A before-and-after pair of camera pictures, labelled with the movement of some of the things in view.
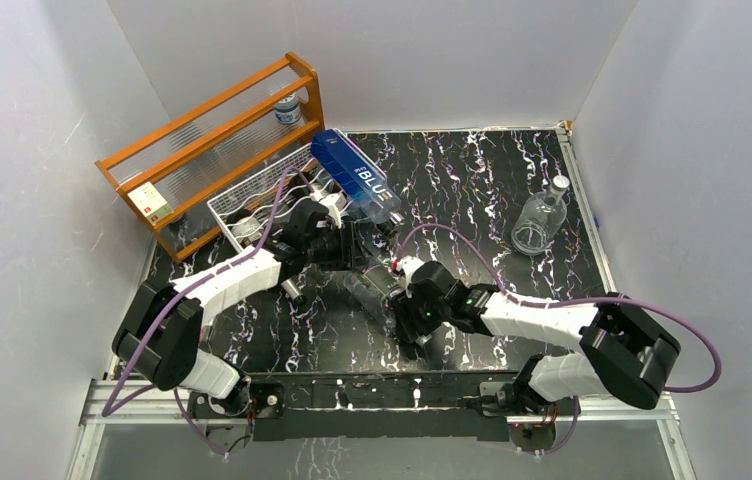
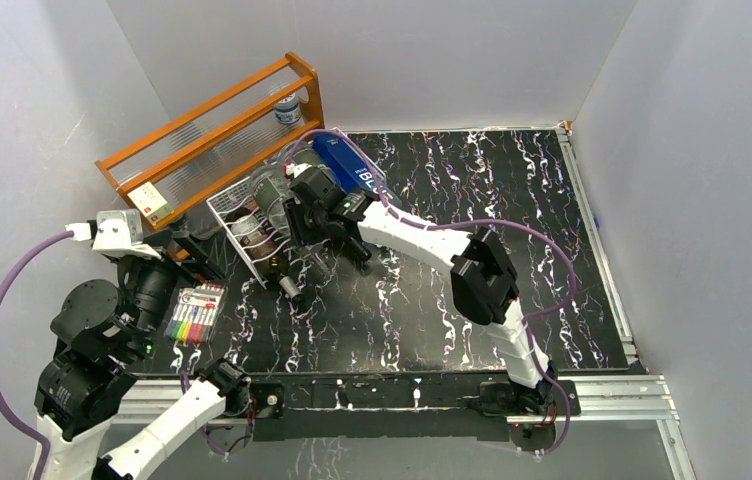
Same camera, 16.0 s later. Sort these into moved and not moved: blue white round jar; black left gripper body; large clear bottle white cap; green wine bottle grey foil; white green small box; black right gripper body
Moved: large clear bottle white cap; black left gripper body; black right gripper body
Not moved: white green small box; green wine bottle grey foil; blue white round jar
